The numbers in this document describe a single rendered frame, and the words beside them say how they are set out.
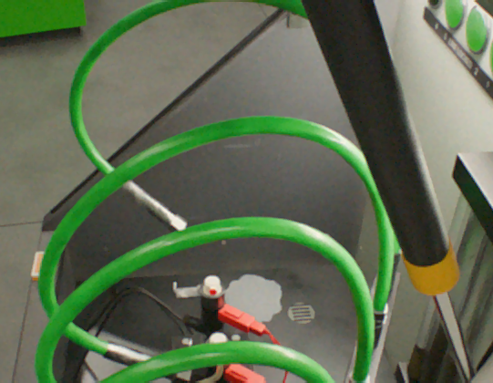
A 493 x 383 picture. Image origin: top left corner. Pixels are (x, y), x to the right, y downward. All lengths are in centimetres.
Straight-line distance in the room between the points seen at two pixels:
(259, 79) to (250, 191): 20
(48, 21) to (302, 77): 317
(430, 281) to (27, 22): 381
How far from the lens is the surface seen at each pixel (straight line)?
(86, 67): 69
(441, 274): 24
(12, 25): 399
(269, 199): 103
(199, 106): 92
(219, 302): 70
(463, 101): 72
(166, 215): 76
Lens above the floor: 163
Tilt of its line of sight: 38 degrees down
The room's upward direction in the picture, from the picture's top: 2 degrees clockwise
